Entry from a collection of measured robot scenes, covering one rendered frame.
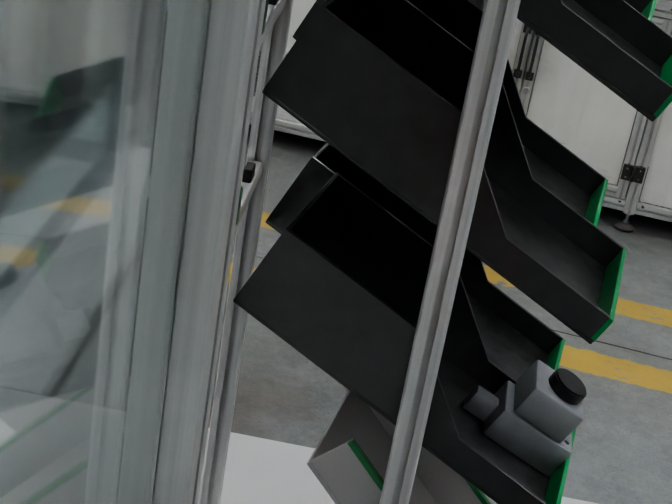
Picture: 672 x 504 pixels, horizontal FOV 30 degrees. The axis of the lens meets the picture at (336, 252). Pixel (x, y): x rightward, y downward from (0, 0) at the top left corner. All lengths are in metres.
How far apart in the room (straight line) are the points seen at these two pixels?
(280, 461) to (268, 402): 1.74
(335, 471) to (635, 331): 3.16
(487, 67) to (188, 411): 0.41
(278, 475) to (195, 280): 1.12
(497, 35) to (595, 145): 3.98
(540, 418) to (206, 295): 0.59
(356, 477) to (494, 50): 0.35
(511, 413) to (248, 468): 0.60
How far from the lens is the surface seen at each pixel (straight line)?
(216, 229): 0.39
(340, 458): 0.95
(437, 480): 1.09
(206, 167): 0.39
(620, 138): 4.75
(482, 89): 0.79
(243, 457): 1.53
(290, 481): 1.51
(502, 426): 0.98
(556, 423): 0.97
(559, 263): 0.93
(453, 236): 0.82
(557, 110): 4.73
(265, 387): 3.33
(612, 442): 3.45
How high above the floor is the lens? 1.73
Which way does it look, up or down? 25 degrees down
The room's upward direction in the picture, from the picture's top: 10 degrees clockwise
